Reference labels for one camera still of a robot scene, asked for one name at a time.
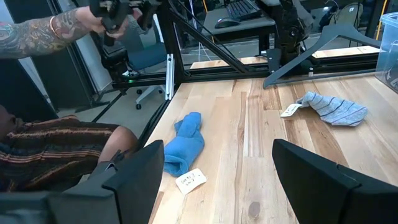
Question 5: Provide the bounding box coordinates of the silver frame bracket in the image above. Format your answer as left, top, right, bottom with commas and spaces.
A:
165, 53, 175, 101

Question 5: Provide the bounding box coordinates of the black keyboard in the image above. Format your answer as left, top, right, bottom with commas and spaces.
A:
225, 0, 262, 21

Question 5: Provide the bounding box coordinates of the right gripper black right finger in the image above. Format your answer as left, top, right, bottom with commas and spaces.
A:
271, 138, 398, 224

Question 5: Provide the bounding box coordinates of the black aluminium table frame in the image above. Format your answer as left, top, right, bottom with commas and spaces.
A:
74, 0, 382, 150

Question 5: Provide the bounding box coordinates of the grey striped sock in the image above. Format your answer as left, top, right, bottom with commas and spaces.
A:
295, 91, 369, 128

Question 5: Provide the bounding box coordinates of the grey computer desk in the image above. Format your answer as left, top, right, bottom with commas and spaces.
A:
201, 7, 277, 55

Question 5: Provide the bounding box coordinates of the clear plastic bin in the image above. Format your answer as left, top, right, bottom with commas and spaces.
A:
374, 11, 398, 94

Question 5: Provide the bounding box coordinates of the grey background chair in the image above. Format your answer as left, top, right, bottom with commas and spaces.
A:
323, 1, 364, 30

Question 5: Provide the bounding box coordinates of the person's forearm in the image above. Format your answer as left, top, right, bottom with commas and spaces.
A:
0, 7, 81, 60

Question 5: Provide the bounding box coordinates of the yellow extension cord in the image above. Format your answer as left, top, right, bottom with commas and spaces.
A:
375, 0, 389, 32

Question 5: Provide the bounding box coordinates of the dark computer mouse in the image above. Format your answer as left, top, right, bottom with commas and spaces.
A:
214, 17, 242, 29

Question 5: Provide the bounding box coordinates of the person's hand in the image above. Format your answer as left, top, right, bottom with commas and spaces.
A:
74, 6, 142, 40

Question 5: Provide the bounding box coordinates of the blue office chair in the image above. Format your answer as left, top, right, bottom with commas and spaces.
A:
119, 15, 170, 110

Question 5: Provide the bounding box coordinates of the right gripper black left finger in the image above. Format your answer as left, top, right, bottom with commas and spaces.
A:
46, 139, 165, 224

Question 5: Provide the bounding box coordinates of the black clothes hanger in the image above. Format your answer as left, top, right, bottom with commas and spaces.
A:
262, 24, 382, 90

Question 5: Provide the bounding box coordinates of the person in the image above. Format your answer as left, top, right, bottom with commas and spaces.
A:
0, 104, 139, 192

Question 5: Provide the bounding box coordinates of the white paper tag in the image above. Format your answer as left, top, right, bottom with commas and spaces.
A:
279, 103, 303, 118
175, 167, 208, 196

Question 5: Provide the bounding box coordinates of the blue sock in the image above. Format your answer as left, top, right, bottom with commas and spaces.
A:
163, 111, 206, 178

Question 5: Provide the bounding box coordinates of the person's gold bracelet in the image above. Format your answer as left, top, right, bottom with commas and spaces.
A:
49, 16, 60, 37

